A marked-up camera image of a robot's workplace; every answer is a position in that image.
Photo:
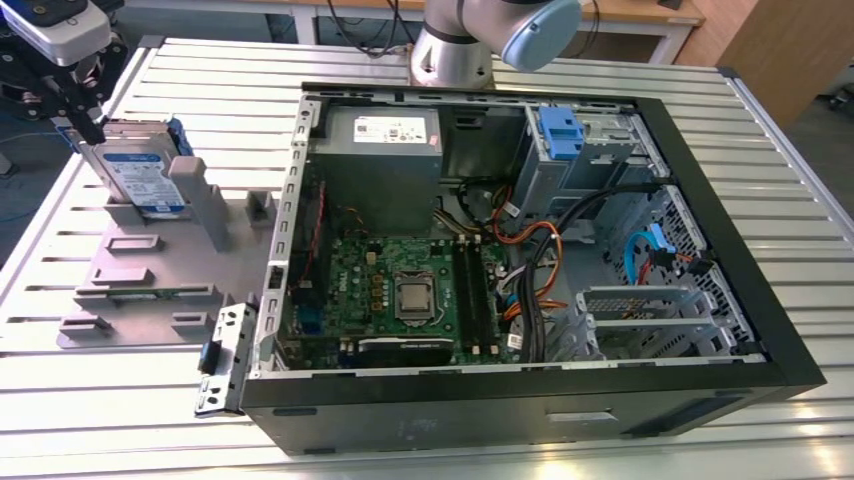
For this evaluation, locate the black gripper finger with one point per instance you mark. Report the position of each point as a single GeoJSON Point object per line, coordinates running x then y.
{"type": "Point", "coordinates": [90, 130]}
{"type": "Point", "coordinates": [27, 105]}

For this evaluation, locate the hard disk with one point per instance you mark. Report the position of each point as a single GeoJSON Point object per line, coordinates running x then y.
{"type": "Point", "coordinates": [136, 175]}

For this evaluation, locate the silver metal disk bay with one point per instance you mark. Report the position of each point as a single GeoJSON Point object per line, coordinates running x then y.
{"type": "Point", "coordinates": [667, 295]}

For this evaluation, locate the grey parts rack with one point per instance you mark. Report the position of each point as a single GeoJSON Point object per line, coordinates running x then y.
{"type": "Point", "coordinates": [180, 265]}

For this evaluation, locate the green RAM stick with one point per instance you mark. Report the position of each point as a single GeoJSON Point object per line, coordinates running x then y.
{"type": "Point", "coordinates": [143, 295]}

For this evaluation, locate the grey power supply unit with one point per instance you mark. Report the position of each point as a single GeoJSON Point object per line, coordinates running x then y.
{"type": "Point", "coordinates": [374, 190]}

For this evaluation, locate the green motherboard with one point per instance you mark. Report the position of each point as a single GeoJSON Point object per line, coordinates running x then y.
{"type": "Point", "coordinates": [354, 300]}

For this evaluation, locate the CPU socket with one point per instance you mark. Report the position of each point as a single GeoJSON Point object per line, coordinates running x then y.
{"type": "Point", "coordinates": [414, 276]}

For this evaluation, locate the silver CPU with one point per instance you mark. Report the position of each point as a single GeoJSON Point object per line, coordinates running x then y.
{"type": "Point", "coordinates": [414, 299]}

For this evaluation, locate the black graphics card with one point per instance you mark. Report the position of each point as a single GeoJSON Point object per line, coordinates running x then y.
{"type": "Point", "coordinates": [400, 351]}

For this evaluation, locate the black RAM slot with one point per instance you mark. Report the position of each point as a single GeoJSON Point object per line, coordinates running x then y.
{"type": "Point", "coordinates": [486, 300]}
{"type": "Point", "coordinates": [467, 290]}

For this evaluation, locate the grey metal drive cage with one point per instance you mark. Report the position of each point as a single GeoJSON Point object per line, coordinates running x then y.
{"type": "Point", "coordinates": [554, 180]}

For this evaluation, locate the blue plastic drive latch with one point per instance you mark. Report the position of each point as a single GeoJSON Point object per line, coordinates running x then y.
{"type": "Point", "coordinates": [561, 132]}

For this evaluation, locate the black open PC case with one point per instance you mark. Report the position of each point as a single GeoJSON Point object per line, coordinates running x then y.
{"type": "Point", "coordinates": [467, 415]}

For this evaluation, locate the wooden cabinet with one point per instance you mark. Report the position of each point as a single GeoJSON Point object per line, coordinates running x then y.
{"type": "Point", "coordinates": [787, 60]}

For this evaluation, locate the black chair base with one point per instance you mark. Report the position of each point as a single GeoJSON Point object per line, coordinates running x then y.
{"type": "Point", "coordinates": [842, 99]}

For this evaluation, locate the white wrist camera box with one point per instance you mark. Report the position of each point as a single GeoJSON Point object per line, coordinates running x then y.
{"type": "Point", "coordinates": [67, 30]}

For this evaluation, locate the hinged metal slot bracket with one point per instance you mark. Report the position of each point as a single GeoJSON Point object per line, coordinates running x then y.
{"type": "Point", "coordinates": [230, 350]}

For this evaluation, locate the wooden desk white frame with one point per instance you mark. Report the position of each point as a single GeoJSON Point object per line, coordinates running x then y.
{"type": "Point", "coordinates": [641, 12]}

